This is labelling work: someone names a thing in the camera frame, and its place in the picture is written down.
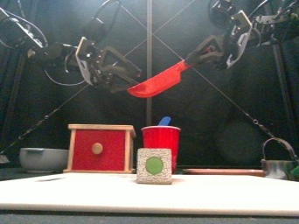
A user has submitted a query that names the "red toy knife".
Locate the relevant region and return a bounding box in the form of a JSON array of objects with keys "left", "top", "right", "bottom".
[{"left": 127, "top": 59, "right": 194, "bottom": 99}]

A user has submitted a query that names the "diagonal brace rod with turnbuckle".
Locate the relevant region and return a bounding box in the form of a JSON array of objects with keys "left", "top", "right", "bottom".
[{"left": 115, "top": 0, "right": 276, "bottom": 138}]

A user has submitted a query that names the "thin diagonal brace rod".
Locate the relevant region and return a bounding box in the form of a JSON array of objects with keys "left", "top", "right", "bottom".
[{"left": 0, "top": 0, "right": 196, "bottom": 155}]

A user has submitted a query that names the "red plastic cup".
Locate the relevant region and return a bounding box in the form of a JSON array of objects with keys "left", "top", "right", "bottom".
[{"left": 140, "top": 125, "right": 183, "bottom": 173}]

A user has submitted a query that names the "red wooden box with knob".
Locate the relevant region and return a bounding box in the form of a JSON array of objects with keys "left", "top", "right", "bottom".
[{"left": 63, "top": 123, "right": 136, "bottom": 175}]

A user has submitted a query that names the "grey bowl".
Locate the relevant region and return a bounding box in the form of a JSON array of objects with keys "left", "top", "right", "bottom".
[{"left": 18, "top": 147, "right": 71, "bottom": 174}]

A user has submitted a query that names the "brown tray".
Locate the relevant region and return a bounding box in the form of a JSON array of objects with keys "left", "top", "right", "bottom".
[{"left": 182, "top": 168, "right": 267, "bottom": 178}]

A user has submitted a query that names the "small white wedge object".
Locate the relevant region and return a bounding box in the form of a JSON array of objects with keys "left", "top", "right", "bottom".
[{"left": 0, "top": 153, "right": 12, "bottom": 165}]

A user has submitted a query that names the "white plastic cutting board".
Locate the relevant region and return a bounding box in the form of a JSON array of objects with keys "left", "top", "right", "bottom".
[{"left": 0, "top": 172, "right": 299, "bottom": 217}]

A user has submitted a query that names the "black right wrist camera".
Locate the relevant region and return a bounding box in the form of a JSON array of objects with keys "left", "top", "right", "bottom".
[{"left": 210, "top": 0, "right": 239, "bottom": 25}]

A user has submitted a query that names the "vertical metal frame pole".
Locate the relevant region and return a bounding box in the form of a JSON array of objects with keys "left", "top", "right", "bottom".
[{"left": 144, "top": 0, "right": 155, "bottom": 126}]

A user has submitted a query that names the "blue utensil handle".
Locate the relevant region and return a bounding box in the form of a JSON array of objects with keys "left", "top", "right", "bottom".
[{"left": 156, "top": 115, "right": 174, "bottom": 127}]

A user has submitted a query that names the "black frame post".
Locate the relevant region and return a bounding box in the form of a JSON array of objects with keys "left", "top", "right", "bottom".
[{"left": 272, "top": 43, "right": 294, "bottom": 147}]

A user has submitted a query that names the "metal pot with handle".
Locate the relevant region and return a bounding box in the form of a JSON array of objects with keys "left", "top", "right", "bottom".
[{"left": 260, "top": 136, "right": 299, "bottom": 181}]

